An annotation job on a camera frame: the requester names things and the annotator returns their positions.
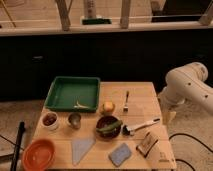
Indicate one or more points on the light blue towel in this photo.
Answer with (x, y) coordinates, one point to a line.
(80, 147)

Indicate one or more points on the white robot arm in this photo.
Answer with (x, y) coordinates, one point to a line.
(185, 83)

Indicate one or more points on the green plastic tray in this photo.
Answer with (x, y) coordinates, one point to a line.
(66, 90)

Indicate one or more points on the small white object in tray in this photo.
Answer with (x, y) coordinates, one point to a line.
(80, 106)

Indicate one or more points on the yellow apple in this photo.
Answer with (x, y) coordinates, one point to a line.
(107, 108)

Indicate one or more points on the metal fork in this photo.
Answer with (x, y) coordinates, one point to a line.
(125, 108)

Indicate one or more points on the dark bowl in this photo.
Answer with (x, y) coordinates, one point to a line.
(103, 122)

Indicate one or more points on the green cucumber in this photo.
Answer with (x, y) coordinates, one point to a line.
(110, 127)

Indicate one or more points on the small metal cup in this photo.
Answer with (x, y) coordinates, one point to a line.
(74, 120)

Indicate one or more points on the green base stand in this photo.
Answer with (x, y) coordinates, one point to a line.
(96, 21)

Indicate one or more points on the small white bowl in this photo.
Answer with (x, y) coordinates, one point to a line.
(50, 121)

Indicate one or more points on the blue sponge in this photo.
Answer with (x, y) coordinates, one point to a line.
(120, 154)

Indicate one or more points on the brown white box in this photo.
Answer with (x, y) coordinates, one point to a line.
(147, 143)

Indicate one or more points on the black pole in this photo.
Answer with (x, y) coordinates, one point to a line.
(17, 148)

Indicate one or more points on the orange plastic bowl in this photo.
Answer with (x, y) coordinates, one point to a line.
(39, 155)

